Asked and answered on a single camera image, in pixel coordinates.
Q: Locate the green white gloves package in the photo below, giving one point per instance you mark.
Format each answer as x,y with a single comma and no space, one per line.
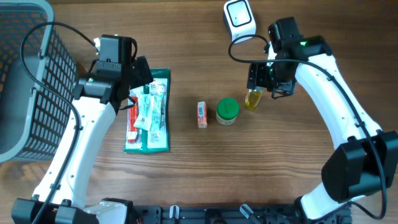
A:
152,141

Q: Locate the red coffee stick sachet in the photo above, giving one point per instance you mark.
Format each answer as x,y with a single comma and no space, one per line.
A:
132,131

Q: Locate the small orange box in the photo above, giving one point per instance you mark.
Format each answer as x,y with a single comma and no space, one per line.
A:
202,114

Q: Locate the grey plastic mesh basket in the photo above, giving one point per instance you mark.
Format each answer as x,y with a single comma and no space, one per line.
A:
36,70

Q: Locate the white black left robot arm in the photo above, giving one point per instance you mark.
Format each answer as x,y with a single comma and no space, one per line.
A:
61,195

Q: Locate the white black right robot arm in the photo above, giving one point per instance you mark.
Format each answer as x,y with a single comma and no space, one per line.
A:
365,157

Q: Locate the white barcode scanner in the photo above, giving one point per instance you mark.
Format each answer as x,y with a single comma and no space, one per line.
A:
238,18

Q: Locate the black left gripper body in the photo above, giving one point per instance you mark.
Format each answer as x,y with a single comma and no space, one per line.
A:
129,73

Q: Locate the yellow oil bottle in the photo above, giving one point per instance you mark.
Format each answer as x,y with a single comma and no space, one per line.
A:
253,97

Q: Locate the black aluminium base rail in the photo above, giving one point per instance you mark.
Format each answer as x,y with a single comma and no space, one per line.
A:
276,213

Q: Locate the mint green sachet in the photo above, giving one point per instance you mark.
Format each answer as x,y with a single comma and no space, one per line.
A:
150,112

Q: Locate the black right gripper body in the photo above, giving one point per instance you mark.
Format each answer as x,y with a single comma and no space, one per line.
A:
269,77

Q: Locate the green lid jar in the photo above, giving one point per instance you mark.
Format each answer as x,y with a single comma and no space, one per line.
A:
227,111

